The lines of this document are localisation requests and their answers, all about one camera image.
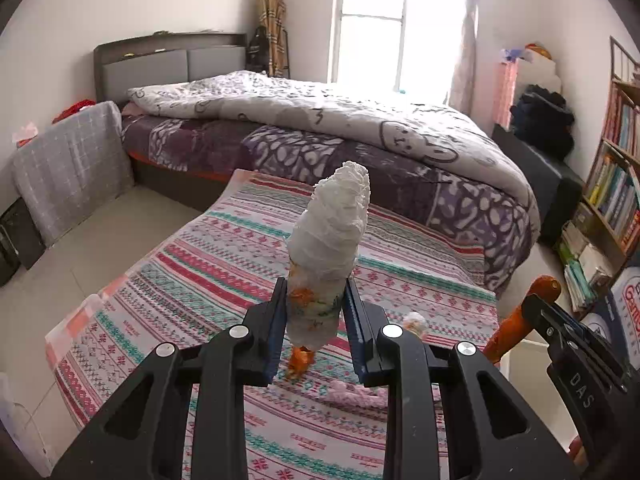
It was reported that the stack of books on floor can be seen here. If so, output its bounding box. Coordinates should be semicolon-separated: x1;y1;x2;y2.
555;220;613;313

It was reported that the red cloth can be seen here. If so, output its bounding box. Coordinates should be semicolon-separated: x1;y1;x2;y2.
52;100;97;123

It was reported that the pink white panel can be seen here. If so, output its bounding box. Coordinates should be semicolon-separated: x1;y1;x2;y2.
495;57;563;131

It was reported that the white waste bin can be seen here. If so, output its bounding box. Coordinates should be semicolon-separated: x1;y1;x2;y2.
500;337;551;386

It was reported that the black low cabinet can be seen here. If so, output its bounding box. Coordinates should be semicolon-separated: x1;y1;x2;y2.
492;124;583;247

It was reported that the plaid coat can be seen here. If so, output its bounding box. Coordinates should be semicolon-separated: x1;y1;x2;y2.
259;0;288;78

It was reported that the window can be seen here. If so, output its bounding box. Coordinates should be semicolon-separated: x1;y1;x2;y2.
330;0;468;96

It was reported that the pink tissue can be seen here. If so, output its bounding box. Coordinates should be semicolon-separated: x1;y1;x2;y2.
325;380;393;406

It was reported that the black box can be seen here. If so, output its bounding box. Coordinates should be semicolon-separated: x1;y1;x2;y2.
0;200;46;286

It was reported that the blue water carton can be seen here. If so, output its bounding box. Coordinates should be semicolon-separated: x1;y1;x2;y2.
580;310;621;342
607;265;640;351

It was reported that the grey bed headboard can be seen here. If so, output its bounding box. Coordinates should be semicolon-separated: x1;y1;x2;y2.
94;31;248;106

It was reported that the wooden bookshelf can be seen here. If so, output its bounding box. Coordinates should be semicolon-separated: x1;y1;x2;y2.
575;36;640;271

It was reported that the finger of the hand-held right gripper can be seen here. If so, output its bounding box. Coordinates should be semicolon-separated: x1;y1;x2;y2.
520;294;583;343

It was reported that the striped patterned tablecloth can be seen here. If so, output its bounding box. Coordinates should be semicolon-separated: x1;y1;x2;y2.
45;169;501;480

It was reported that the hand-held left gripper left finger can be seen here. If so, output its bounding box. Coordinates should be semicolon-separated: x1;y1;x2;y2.
50;275;288;480

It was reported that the grey checked cloth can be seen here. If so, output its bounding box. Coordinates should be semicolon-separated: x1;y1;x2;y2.
12;101;135;246

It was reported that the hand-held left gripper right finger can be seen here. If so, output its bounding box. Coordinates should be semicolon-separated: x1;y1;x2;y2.
342;275;583;480

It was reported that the pale floral curtain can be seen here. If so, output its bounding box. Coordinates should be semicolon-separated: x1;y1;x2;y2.
447;0;483;116

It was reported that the pink white packet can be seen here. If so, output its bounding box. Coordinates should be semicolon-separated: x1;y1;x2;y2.
12;122;39;148

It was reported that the dark clothes pile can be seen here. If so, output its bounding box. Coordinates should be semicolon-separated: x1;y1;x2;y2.
510;85;576;158

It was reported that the row of tall books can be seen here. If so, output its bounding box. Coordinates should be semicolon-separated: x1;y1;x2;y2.
602;92;640;158

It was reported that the orange wrapper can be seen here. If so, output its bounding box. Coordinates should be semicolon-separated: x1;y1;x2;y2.
482;276;562;366

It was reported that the black bag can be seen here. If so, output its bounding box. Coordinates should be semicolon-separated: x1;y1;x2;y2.
246;26;271;73

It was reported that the orange wrapper scrap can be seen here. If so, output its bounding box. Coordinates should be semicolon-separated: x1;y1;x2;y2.
287;345;316;378

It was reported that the small white tissue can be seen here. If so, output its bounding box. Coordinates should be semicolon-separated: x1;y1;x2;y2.
402;311;427;336

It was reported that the row of colourful books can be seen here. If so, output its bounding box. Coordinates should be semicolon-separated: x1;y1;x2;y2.
585;155;640;246

